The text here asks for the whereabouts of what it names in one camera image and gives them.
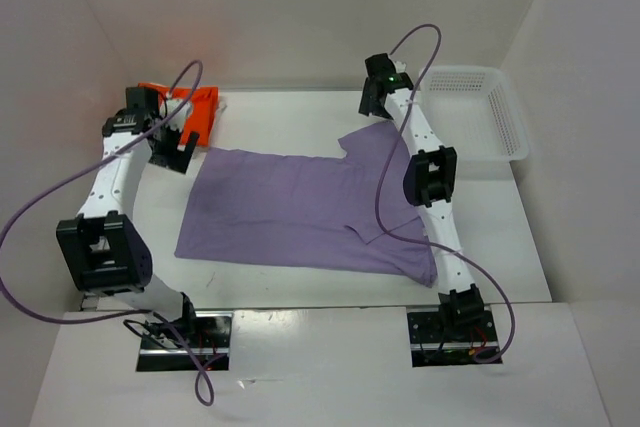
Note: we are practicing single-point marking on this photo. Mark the white t shirt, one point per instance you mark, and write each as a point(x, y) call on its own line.
point(220, 107)

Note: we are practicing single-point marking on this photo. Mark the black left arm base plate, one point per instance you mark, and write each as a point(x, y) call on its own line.
point(209, 340)

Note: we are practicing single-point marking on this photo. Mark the orange t shirt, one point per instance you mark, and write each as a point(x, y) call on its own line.
point(178, 92)

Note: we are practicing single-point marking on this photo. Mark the lavender t shirt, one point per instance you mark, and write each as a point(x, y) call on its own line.
point(345, 213)

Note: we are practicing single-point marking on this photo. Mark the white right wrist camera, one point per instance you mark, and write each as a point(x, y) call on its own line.
point(400, 66)

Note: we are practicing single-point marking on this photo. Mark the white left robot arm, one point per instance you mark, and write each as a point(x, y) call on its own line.
point(104, 252)

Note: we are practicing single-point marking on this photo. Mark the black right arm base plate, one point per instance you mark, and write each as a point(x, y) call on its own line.
point(432, 345)

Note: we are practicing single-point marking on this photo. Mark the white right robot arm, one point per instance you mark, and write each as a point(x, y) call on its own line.
point(428, 185)

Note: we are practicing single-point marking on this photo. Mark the white plastic laundry basket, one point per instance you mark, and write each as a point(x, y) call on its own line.
point(477, 111)

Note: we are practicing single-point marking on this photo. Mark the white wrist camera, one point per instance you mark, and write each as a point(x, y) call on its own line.
point(400, 66)
point(178, 111)

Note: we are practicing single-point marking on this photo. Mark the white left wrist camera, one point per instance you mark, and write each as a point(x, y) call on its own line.
point(178, 111)

